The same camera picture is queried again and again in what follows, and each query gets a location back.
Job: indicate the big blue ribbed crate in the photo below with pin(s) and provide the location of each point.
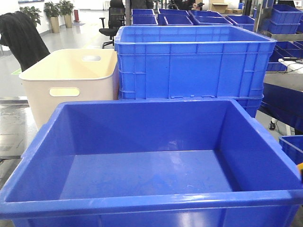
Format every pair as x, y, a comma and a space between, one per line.
193, 61

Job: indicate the black office chair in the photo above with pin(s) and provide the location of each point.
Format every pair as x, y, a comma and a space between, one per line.
116, 19

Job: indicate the potted plant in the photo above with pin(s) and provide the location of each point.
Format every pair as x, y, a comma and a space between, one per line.
52, 12

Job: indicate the beige plastic basket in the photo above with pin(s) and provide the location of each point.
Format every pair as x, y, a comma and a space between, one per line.
70, 75

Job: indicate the large blue target bin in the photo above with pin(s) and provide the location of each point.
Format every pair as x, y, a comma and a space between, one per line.
179, 163

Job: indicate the black jacket on chair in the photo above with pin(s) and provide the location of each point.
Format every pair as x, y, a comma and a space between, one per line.
20, 35

